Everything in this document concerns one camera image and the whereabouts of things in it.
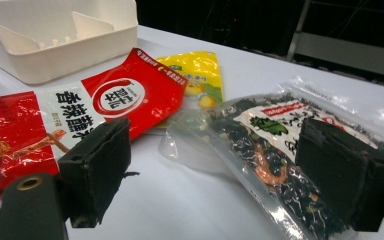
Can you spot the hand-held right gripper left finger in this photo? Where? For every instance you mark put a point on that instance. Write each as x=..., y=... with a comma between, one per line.
x=95, y=166

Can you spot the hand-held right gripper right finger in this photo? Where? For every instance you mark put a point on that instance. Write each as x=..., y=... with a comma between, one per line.
x=340, y=170

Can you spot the red and white seasoning packet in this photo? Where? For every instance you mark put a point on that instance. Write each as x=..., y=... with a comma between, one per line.
x=146, y=100

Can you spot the clear bag of dried seaweed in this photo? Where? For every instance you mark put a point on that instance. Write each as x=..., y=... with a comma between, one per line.
x=246, y=143

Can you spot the white plastic divided storage box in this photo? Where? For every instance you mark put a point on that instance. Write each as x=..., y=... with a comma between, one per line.
x=63, y=63

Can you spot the yellow seasoning pouch with spout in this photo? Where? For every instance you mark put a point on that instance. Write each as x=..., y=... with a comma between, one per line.
x=200, y=75

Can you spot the grey metal stand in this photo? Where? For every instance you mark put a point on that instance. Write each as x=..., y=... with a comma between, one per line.
x=346, y=53

